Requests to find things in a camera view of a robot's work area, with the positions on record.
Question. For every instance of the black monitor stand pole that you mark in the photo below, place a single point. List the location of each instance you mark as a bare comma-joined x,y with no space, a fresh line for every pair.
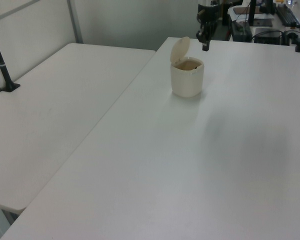
252,12

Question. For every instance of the black keyboard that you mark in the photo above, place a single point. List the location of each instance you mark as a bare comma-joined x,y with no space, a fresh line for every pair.
287,15

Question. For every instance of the grey metal partition post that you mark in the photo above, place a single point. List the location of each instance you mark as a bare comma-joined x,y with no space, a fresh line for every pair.
75,22

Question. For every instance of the cream flip-lid trash bin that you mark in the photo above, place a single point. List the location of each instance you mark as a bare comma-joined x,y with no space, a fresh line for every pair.
187,82

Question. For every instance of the black camera pole with clamp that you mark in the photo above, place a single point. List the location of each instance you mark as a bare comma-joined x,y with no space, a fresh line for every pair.
2,67

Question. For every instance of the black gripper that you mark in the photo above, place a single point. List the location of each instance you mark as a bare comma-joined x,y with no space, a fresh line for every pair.
208,12

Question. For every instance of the black electronics box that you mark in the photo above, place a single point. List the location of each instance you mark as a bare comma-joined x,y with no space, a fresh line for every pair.
267,36

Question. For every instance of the black equipment case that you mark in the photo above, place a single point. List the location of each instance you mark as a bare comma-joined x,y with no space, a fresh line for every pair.
241,31

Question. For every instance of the white side table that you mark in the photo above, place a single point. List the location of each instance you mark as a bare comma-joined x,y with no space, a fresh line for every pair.
60,105

